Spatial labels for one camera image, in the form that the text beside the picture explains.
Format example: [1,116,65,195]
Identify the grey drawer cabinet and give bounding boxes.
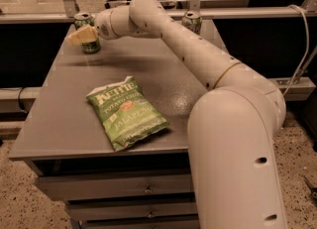
[10,38,206,229]

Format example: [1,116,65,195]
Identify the green soda can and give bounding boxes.
[71,13,100,54]

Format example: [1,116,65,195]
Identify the white 7up soda can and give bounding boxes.
[181,11,202,35]

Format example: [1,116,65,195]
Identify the green Kettle chips bag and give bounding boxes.
[86,76,169,152]

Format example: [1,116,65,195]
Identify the white cable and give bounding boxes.
[282,4,311,97]

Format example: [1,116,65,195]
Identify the metal railing frame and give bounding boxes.
[0,0,317,25]

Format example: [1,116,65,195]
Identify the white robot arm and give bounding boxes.
[68,0,287,229]

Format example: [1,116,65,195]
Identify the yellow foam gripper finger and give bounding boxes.
[67,25,98,45]

